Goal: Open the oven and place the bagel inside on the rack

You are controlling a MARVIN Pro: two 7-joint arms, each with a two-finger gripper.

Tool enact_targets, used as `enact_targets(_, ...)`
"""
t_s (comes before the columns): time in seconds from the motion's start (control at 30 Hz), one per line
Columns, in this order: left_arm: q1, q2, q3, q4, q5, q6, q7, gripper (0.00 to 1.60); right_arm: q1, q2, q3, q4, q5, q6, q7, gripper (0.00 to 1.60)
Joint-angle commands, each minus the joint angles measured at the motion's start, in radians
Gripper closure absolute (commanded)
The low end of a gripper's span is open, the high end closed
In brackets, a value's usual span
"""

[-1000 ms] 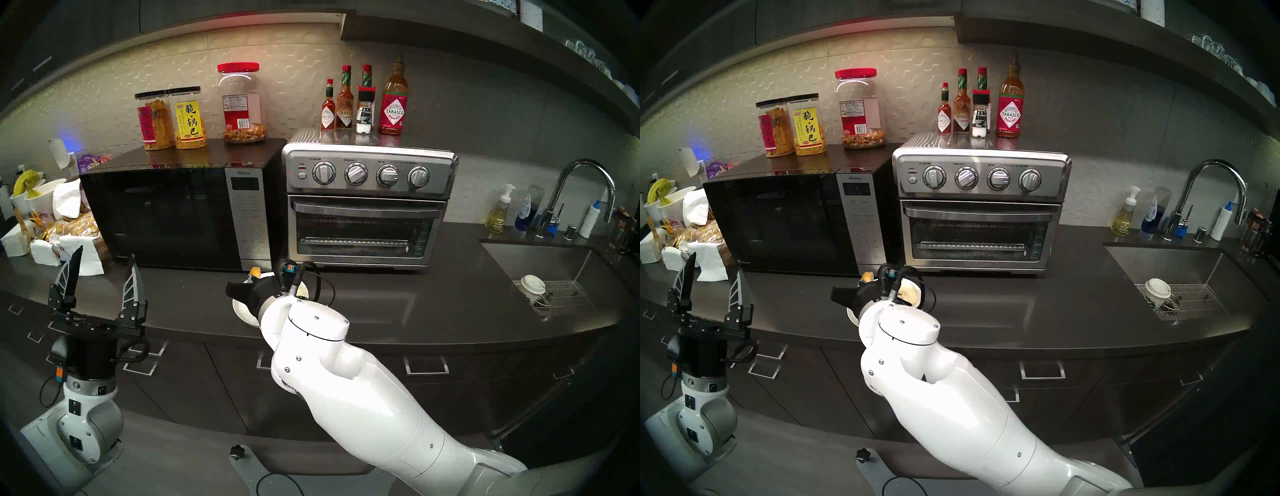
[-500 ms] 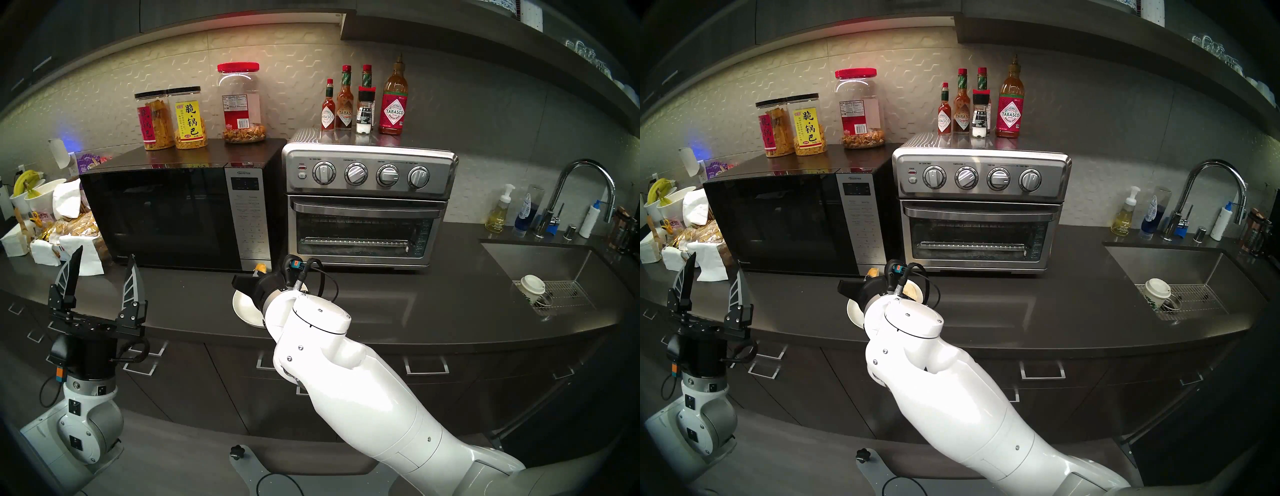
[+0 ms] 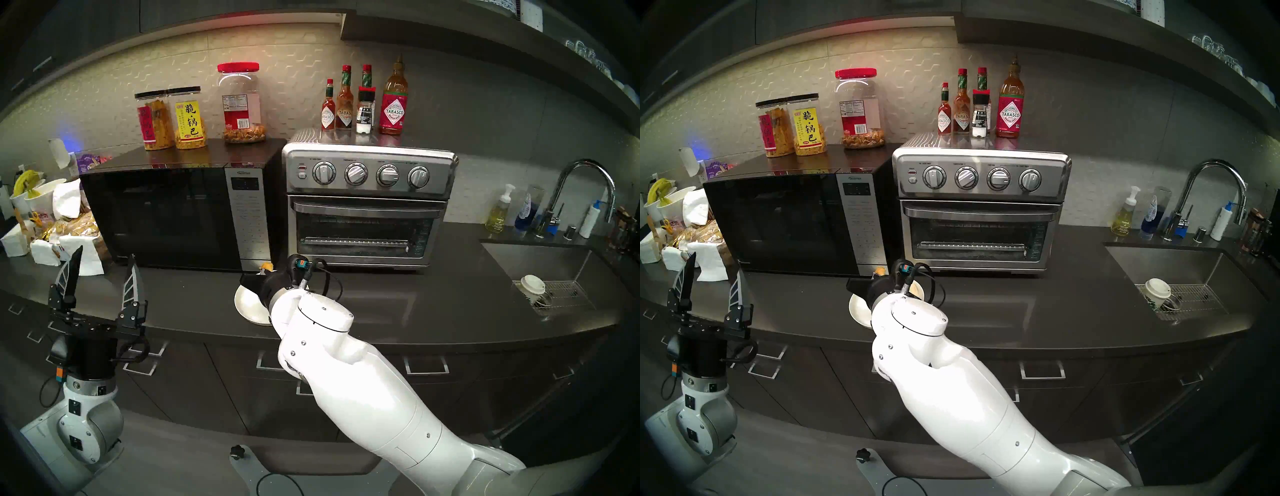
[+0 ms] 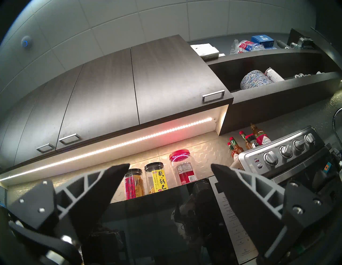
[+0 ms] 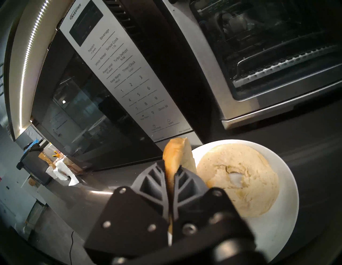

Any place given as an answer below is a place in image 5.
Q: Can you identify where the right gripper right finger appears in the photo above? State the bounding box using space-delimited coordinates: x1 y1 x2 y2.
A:
173 166 253 242

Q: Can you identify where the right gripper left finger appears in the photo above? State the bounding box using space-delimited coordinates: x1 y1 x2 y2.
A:
84 162 172 258

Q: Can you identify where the sliced bagel half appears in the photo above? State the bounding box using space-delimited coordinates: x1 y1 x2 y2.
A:
162 137 197 233
196 144 280 218

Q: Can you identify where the black microwave oven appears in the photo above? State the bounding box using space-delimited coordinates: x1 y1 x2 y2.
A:
31 0 211 171

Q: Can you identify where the stainless steel toaster oven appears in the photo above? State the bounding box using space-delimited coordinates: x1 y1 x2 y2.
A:
163 0 342 130

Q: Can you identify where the metal oven rack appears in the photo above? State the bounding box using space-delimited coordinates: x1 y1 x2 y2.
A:
232 44 342 88

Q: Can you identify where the glass toaster oven door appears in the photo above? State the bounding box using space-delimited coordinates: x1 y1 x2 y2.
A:
188 0 342 103

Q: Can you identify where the white round plate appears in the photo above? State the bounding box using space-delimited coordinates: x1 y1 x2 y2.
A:
191 139 299 263

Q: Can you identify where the white paper napkin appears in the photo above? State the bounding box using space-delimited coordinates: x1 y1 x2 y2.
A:
55 160 80 186

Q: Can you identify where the black trash bin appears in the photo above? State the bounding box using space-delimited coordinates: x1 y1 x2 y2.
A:
16 142 54 186

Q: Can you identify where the LED light strip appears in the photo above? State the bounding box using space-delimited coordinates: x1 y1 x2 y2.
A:
18 0 50 135

